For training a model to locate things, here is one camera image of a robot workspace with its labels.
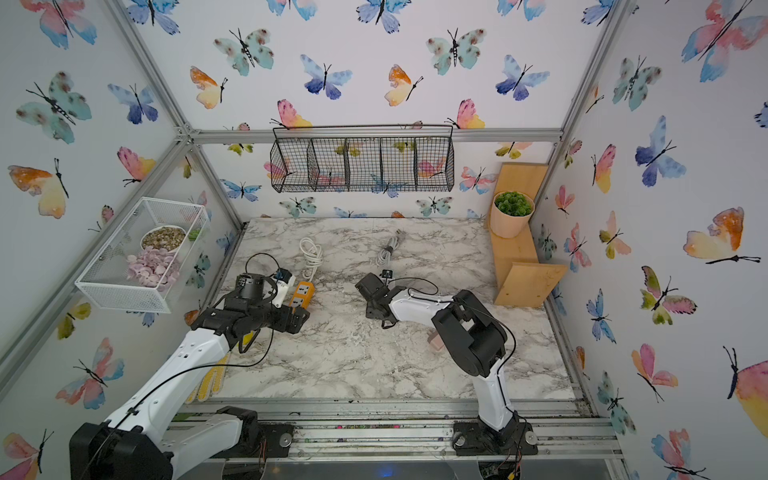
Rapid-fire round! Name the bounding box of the pink plug adapter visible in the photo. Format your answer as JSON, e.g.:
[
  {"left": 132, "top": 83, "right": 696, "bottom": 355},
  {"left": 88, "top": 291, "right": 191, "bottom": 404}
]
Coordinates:
[{"left": 428, "top": 332, "right": 445, "bottom": 351}]

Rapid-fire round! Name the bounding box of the orange power strip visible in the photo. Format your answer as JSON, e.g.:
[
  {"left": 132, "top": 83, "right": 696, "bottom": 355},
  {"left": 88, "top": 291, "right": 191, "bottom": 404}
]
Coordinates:
[{"left": 289, "top": 281, "right": 315, "bottom": 310}]

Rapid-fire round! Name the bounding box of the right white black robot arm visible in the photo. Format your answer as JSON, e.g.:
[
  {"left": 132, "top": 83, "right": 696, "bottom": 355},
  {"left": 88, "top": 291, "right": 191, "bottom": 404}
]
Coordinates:
[{"left": 356, "top": 273, "right": 515, "bottom": 432}]

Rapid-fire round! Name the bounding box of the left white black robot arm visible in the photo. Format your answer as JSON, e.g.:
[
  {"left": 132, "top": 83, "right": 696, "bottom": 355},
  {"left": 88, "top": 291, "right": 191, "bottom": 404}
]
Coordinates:
[{"left": 69, "top": 268, "right": 309, "bottom": 479}]

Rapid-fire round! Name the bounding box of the yellow rubber glove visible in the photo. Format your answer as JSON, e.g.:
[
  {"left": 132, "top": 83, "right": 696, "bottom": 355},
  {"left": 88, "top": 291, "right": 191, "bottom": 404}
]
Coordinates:
[{"left": 184, "top": 328, "right": 233, "bottom": 404}]

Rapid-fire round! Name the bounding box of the pink flower pile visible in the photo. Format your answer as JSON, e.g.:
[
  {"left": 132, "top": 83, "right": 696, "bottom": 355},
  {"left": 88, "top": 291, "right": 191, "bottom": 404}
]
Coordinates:
[{"left": 126, "top": 248, "right": 180, "bottom": 292}]

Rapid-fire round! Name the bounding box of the bowl of brown pebbles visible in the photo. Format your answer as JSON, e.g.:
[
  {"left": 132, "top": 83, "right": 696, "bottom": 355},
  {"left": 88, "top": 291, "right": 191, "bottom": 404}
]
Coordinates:
[{"left": 140, "top": 225, "right": 187, "bottom": 252}]

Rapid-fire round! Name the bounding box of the wooden corner shelf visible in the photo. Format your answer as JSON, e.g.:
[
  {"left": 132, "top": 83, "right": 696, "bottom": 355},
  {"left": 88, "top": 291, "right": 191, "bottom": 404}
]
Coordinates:
[{"left": 487, "top": 162, "right": 567, "bottom": 308}]

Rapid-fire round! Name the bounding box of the pink pot green plant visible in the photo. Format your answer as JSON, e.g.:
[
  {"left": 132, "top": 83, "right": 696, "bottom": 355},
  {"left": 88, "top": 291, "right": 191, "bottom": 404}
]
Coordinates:
[{"left": 489, "top": 191, "right": 535, "bottom": 239}]

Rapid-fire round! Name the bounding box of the grey coiled power cable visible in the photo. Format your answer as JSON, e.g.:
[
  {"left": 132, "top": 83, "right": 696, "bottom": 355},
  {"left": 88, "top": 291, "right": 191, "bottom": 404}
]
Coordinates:
[{"left": 374, "top": 229, "right": 406, "bottom": 268}]

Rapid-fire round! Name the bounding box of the white coiled power cable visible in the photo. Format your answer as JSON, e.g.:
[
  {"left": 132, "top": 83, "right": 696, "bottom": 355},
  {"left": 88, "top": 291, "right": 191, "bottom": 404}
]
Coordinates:
[{"left": 298, "top": 236, "right": 324, "bottom": 282}]

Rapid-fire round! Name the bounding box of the white mesh wall basket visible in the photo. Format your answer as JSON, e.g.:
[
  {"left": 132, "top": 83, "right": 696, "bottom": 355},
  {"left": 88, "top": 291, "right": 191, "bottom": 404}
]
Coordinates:
[{"left": 75, "top": 197, "right": 211, "bottom": 314}]

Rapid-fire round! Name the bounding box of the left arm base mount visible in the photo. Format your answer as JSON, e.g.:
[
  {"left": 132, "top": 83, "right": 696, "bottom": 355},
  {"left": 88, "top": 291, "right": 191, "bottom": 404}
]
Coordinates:
[{"left": 213, "top": 421, "right": 295, "bottom": 460}]

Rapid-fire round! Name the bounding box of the black wire wall basket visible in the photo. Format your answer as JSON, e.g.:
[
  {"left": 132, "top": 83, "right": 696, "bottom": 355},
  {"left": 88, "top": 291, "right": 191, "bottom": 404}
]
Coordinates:
[{"left": 265, "top": 124, "right": 455, "bottom": 198}]

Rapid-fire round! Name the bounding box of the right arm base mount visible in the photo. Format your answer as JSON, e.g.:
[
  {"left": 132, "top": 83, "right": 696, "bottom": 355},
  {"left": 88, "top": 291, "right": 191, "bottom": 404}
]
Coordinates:
[{"left": 451, "top": 419, "right": 539, "bottom": 457}]

